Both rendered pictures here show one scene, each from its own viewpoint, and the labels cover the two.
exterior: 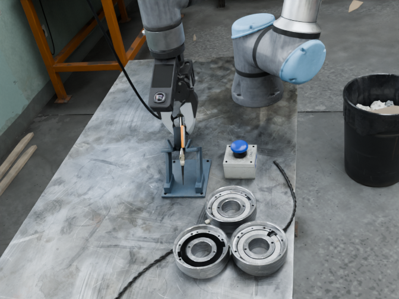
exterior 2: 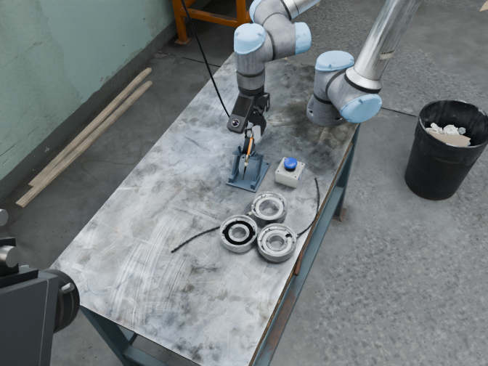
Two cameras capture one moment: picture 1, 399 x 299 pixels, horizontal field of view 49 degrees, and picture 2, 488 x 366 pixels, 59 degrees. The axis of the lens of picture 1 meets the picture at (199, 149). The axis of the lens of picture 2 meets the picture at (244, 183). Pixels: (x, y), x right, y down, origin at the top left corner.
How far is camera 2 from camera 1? 38 cm
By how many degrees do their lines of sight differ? 15
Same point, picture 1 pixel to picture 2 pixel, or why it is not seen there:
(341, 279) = (362, 264)
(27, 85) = (154, 23)
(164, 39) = (248, 82)
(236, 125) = (300, 138)
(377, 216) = (414, 223)
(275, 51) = (341, 94)
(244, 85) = (316, 107)
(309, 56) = (365, 106)
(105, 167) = (193, 147)
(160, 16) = (247, 67)
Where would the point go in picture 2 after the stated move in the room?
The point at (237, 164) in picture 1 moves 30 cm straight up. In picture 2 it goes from (285, 176) to (289, 96)
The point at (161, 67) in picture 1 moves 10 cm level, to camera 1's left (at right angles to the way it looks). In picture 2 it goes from (242, 99) to (205, 96)
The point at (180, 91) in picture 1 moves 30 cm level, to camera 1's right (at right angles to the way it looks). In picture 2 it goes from (254, 117) to (365, 125)
